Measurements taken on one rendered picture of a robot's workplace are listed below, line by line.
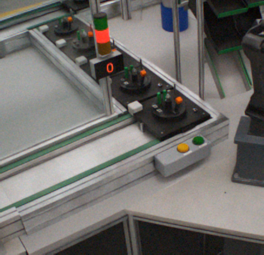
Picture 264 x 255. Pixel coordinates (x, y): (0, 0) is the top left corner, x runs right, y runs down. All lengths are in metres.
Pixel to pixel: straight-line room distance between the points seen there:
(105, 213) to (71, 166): 0.24
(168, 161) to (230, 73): 0.51
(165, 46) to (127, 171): 1.08
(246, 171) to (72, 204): 0.63
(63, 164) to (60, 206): 0.23
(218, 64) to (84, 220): 0.84
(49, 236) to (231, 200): 0.65
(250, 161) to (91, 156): 0.60
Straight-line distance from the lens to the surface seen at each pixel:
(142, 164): 1.77
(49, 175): 1.84
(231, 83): 2.04
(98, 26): 1.76
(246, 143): 1.68
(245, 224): 1.68
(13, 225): 1.69
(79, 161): 1.87
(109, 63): 1.83
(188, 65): 2.49
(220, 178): 1.83
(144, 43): 2.72
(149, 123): 1.92
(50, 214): 1.70
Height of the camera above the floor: 2.12
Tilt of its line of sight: 37 degrees down
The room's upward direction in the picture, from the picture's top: 6 degrees counter-clockwise
